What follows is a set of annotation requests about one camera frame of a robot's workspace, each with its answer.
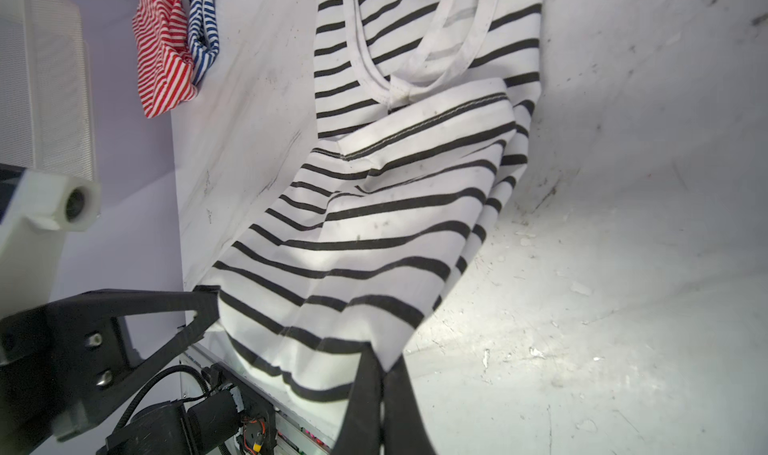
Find black white striped tank top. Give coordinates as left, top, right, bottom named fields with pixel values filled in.
left=203, top=0, right=543, bottom=403

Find lower white mesh shelf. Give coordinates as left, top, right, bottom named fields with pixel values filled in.
left=1, top=0, right=97, bottom=181

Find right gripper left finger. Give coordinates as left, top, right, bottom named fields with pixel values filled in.
left=332, top=349, right=383, bottom=455

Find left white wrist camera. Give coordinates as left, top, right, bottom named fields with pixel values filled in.
left=1, top=164, right=101, bottom=317

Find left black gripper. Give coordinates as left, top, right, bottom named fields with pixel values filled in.
left=1, top=289, right=219, bottom=454

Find blue white striped folded top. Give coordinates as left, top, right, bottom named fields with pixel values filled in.
left=187, top=0, right=220, bottom=86

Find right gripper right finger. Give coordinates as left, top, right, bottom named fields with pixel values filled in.
left=383, top=356, right=436, bottom=455

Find red white striped folded top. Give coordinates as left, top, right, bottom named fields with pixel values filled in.
left=132, top=0, right=197, bottom=119

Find left black corrugated cable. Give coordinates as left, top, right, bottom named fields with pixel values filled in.
left=113, top=364, right=211, bottom=432

